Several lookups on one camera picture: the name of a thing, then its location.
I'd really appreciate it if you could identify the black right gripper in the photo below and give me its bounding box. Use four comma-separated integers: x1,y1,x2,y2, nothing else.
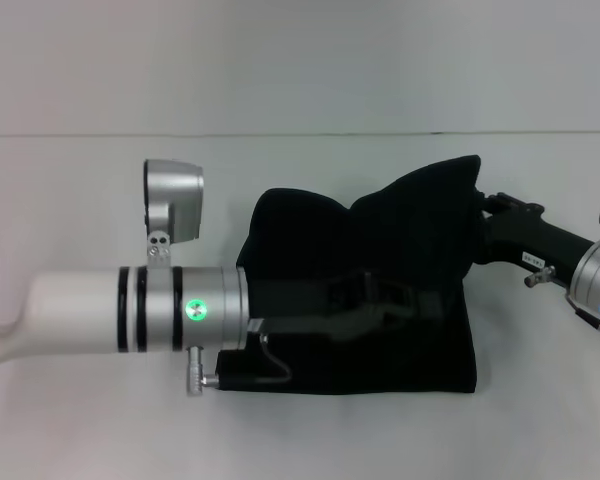
477,192,597,277

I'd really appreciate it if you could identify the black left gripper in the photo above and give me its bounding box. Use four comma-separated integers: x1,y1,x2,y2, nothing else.
247,272,447,347

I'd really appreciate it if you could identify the black shirt with FREE print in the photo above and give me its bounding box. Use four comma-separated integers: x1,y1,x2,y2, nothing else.
217,154,483,397

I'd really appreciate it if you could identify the silver right wrist connector plug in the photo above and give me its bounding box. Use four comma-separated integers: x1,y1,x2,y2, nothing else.
523,266,557,290

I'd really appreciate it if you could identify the thin dark left gripper cable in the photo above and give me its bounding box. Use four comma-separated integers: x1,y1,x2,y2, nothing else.
186,332,293,398

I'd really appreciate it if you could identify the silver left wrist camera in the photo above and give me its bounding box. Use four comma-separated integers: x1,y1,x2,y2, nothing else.
142,158,205,265

